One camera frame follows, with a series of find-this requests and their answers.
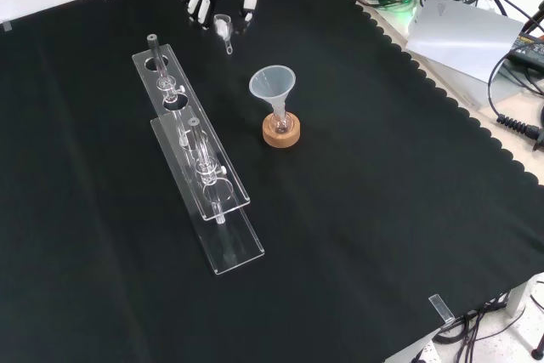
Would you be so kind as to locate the clear glass weighing funnel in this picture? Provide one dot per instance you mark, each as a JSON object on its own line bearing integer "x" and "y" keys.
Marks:
{"x": 223, "y": 28}

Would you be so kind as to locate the translucent plastic funnel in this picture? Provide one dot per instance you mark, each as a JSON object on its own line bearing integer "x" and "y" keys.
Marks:
{"x": 272, "y": 84}

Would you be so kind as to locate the small glass round-bottom flask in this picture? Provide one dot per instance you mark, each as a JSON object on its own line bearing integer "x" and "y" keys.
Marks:
{"x": 281, "y": 123}

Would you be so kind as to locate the clear acrylic funnel stand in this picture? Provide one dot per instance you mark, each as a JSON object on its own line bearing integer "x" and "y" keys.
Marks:
{"x": 200, "y": 154}

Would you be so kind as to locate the pale board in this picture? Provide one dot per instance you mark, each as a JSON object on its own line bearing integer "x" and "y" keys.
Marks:
{"x": 463, "y": 35}

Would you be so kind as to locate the black bench cloth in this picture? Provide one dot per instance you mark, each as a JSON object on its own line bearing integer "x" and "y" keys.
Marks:
{"x": 340, "y": 210}

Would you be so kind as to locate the black power supply box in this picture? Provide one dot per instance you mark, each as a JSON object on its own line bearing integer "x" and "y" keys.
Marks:
{"x": 529, "y": 50}

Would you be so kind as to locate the clear plastic clip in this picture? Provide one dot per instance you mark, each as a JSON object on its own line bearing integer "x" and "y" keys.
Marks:
{"x": 442, "y": 309}

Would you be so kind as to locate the white bench leg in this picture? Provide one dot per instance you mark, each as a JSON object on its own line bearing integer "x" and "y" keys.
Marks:
{"x": 519, "y": 295}

